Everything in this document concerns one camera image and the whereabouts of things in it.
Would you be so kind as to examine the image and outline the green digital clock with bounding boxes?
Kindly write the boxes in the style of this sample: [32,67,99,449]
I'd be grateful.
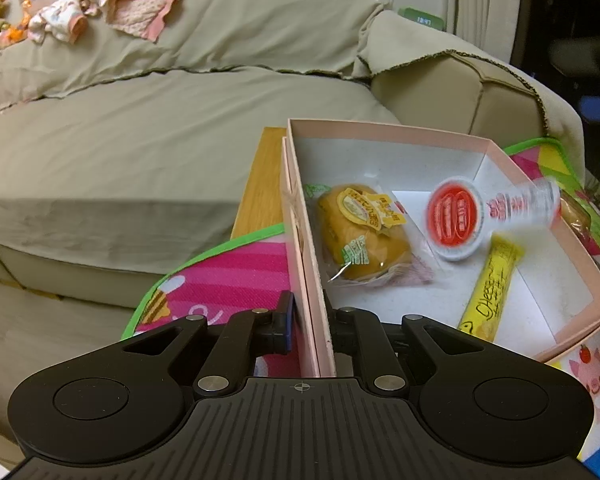
[397,6,446,32]

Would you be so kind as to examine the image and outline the yellow cheese stick packet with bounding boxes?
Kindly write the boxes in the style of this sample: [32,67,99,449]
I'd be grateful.
[457,235,518,343]

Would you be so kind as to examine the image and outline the beige curtain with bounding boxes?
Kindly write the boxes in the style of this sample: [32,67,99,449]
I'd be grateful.
[452,0,523,66]

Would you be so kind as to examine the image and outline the black chair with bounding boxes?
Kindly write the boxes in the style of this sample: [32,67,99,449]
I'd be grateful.
[550,35,600,81]

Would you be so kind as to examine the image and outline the pink quilted garment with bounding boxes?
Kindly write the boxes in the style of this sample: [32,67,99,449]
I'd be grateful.
[105,0,206,43]

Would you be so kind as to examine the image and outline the olive sofa cover cloth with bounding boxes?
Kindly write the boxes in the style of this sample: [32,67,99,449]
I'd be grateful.
[0,0,588,261]

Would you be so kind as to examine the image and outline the pink box lid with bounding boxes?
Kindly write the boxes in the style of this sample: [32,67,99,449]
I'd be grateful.
[280,136,322,378]

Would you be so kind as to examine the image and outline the red lidded clear bottle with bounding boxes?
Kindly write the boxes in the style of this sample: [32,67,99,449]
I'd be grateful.
[425,176,563,262]

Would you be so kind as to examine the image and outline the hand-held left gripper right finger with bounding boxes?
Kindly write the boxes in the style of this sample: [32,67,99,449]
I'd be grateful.
[328,306,487,402]

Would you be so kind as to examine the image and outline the wooden table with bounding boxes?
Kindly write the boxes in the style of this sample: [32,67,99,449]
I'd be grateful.
[230,126,288,240]

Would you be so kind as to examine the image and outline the packaged orange bun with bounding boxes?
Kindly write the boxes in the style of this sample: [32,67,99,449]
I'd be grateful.
[304,182,436,286]

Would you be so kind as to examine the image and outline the colourful cartoon play mat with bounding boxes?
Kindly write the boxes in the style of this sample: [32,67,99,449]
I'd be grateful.
[120,137,600,480]

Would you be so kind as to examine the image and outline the beige sofa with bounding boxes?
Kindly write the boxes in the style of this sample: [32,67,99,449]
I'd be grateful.
[0,0,588,311]

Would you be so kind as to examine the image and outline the white patterned baby clothes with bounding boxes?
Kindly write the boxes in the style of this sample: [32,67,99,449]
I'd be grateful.
[27,0,181,43]

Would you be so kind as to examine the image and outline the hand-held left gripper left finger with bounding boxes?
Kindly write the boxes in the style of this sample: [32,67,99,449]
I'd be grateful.
[120,291,298,402]

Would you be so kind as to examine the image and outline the pink cardboard box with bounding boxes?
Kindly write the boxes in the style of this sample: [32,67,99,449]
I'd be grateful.
[286,118,600,378]

